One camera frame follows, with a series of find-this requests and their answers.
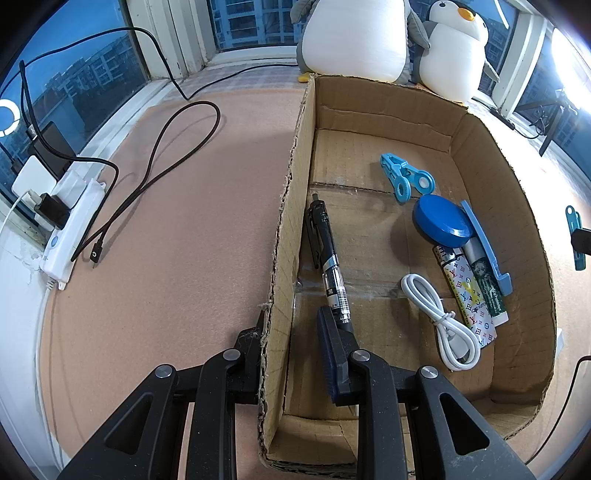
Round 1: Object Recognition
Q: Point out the white power strip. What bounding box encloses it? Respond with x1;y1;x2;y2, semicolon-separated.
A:
39;171;106;291

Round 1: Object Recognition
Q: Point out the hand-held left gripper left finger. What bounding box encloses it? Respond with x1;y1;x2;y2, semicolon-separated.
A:
58;310;266;480

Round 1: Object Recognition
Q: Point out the slim black device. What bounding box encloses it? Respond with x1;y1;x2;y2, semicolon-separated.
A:
489;107;515;130

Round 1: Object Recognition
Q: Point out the patterned white lighter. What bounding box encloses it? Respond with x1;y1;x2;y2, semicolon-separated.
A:
433;244;497;348

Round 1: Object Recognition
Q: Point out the cardboard box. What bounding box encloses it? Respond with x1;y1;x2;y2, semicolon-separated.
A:
256;74;558;467

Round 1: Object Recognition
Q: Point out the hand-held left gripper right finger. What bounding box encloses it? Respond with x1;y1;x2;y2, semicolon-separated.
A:
315;307;536;480

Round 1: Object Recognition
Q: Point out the blue plastic clip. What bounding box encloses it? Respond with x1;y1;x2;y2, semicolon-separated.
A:
566;205;591;271
379;154;436;204

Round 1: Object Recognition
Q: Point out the large penguin plush toy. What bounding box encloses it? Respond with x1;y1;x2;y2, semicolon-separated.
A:
291;0;431;86

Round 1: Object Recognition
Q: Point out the pink foam mat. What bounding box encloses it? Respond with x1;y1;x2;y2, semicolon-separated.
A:
37;78;591;480

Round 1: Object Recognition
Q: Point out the black plug adapter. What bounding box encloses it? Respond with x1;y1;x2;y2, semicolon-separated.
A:
33;193;70;230

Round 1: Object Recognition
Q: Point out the black light stand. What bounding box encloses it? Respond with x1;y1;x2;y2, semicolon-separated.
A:
526;88;585;155

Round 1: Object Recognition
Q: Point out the coiled white cable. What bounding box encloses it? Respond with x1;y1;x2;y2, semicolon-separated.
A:
400;273;482;371

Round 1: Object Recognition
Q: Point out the black gel pen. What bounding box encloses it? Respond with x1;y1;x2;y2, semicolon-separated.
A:
307;191;356;335

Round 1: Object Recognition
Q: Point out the bright white lamp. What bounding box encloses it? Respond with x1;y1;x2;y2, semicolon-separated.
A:
551;30;591;93

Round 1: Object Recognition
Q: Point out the blue plastic stick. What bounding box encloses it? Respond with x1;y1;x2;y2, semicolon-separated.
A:
460;200;513;297

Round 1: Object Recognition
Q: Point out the blue round lid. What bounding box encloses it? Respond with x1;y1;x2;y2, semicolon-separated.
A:
412;195;474;247

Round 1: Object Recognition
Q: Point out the white plug adapter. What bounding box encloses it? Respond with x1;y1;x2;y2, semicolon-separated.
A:
53;170;88;206

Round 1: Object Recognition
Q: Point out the white flat charger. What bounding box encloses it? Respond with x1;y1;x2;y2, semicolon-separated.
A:
11;157;61;206

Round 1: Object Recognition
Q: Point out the small penguin plush toy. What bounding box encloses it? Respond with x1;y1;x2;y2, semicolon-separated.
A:
416;0;502;104

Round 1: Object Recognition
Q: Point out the green and white lip balm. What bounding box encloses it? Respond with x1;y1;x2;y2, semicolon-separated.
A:
463;240;509;324

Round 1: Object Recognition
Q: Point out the white charging cable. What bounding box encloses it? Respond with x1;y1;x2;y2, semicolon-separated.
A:
0;189;33;250

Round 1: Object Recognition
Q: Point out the black power adapter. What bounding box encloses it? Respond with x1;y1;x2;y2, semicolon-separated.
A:
27;121;75;178

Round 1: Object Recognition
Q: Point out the long thin black cable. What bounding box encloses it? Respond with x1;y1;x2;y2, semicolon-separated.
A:
18;27;301;139

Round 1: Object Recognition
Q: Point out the looped black charging cable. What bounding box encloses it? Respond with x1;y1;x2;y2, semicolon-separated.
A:
69;100;221;271

